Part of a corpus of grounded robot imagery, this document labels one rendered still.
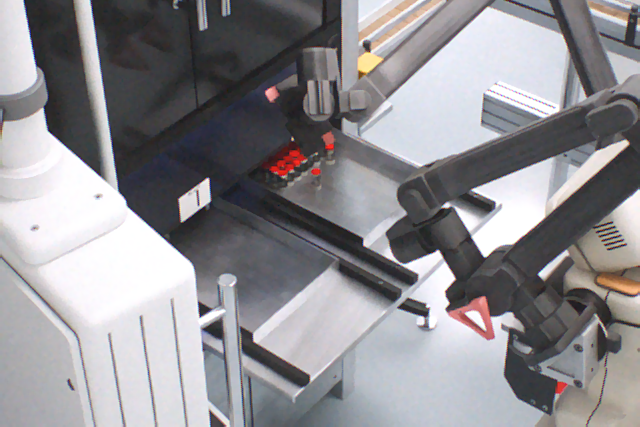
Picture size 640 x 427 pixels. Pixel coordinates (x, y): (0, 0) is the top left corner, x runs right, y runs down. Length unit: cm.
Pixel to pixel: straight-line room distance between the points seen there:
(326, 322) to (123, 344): 92
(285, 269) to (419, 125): 195
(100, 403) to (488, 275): 65
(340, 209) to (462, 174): 79
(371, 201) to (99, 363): 124
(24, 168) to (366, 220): 116
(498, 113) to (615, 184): 182
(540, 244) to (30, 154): 77
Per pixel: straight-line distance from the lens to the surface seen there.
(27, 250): 154
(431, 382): 348
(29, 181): 159
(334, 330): 237
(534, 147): 181
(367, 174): 273
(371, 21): 316
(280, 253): 253
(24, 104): 153
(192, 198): 245
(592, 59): 224
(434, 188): 190
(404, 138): 431
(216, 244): 256
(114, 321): 149
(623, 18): 325
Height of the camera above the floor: 258
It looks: 39 degrees down
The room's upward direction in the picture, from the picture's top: 1 degrees counter-clockwise
